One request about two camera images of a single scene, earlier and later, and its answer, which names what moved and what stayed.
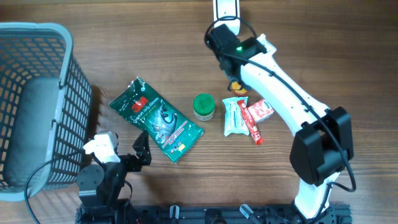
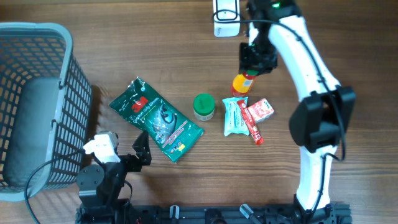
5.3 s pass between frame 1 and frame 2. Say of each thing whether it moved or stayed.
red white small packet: stayed
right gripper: moved
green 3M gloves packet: stayed
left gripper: stayed
